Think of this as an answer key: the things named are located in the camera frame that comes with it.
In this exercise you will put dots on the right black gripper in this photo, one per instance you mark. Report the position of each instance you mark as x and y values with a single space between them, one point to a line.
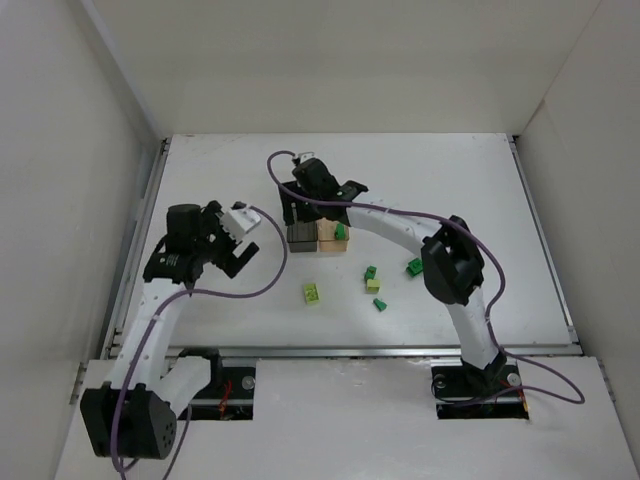
298 204

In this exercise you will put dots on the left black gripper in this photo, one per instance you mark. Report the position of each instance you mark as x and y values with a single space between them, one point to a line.
220 245

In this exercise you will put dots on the dark green square lego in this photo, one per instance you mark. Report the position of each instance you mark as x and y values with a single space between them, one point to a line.
340 232

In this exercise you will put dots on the lime green 2x3 lego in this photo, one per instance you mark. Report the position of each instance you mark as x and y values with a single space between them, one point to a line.
311 293

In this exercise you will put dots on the pale yellow-green small lego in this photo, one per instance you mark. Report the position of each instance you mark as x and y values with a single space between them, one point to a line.
373 285

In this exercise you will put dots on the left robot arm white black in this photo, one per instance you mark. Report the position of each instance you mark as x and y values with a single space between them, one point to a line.
134 413

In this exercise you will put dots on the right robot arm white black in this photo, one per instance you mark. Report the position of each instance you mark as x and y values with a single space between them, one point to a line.
452 265

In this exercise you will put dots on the grey transparent container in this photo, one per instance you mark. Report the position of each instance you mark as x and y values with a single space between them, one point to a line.
302 237

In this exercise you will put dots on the orange transparent container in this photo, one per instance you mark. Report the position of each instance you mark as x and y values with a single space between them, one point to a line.
326 241

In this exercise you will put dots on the small dark green lego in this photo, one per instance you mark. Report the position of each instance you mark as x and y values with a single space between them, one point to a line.
370 273

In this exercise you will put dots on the dark green sloped lego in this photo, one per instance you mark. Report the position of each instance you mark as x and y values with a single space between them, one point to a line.
379 304

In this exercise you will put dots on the dark green long lego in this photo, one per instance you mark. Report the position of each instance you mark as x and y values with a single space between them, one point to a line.
414 267

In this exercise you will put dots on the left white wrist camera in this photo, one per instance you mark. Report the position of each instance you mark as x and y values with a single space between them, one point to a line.
239 221

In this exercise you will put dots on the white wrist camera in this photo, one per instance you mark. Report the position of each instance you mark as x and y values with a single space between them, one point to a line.
301 157
239 221

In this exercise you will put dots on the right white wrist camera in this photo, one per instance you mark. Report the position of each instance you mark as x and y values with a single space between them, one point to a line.
301 157

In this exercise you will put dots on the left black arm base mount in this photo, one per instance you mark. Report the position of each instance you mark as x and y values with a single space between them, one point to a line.
229 399

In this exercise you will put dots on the aluminium front rail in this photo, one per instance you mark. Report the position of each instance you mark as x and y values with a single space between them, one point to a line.
384 352

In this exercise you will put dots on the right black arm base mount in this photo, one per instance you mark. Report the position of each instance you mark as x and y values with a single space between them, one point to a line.
457 398

